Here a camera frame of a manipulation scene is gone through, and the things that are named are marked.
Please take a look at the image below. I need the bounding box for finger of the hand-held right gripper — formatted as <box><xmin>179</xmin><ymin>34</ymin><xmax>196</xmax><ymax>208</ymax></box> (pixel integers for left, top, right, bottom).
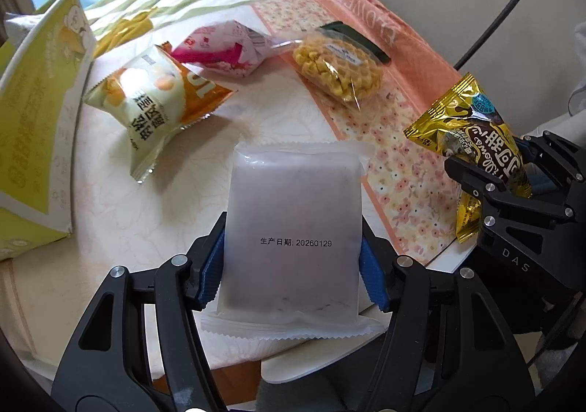
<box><xmin>517</xmin><ymin>130</ymin><xmax>586</xmax><ymax>208</ymax></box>
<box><xmin>445</xmin><ymin>155</ymin><xmax>576</xmax><ymax>224</ymax></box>

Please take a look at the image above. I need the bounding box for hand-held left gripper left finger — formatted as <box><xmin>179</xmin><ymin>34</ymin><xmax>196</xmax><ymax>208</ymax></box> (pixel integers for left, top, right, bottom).
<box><xmin>50</xmin><ymin>212</ymin><xmax>227</xmax><ymax>412</ymax></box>

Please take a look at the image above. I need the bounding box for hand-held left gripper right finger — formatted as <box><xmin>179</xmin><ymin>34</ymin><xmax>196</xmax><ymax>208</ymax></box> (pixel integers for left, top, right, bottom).
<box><xmin>359</xmin><ymin>216</ymin><xmax>537</xmax><ymax>412</ymax></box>

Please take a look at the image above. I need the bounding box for gold brown snack packet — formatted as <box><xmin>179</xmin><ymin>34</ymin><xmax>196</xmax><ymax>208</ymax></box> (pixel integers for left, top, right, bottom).
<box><xmin>403</xmin><ymin>72</ymin><xmax>534</xmax><ymax>244</ymax></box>

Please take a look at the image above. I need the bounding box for white translucent snack packet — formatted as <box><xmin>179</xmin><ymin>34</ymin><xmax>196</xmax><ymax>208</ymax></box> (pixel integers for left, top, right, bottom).
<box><xmin>200</xmin><ymin>140</ymin><xmax>384</xmax><ymax>342</ymax></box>

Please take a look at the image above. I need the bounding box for yellow-green cardboard box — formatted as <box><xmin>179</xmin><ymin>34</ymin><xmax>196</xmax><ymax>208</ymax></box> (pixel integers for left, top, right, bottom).
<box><xmin>0</xmin><ymin>0</ymin><xmax>98</xmax><ymax>261</ymax></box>

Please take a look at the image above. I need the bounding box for clear bag of corn snacks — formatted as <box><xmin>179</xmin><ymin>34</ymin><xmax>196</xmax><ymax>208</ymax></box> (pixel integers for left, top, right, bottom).
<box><xmin>270</xmin><ymin>21</ymin><xmax>392</xmax><ymax>111</ymax></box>

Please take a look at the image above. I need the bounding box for pink floral mat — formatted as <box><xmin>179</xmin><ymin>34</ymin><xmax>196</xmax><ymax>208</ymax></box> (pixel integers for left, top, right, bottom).
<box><xmin>249</xmin><ymin>0</ymin><xmax>477</xmax><ymax>268</ymax></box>

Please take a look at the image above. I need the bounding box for white orange snack packet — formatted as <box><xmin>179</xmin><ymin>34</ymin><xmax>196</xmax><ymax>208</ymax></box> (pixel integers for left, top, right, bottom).
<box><xmin>83</xmin><ymin>44</ymin><xmax>236</xmax><ymax>185</ymax></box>

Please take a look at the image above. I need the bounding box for pink white snack packet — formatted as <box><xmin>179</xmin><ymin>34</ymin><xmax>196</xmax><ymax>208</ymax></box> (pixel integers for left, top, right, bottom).
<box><xmin>169</xmin><ymin>18</ymin><xmax>275</xmax><ymax>81</ymax></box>

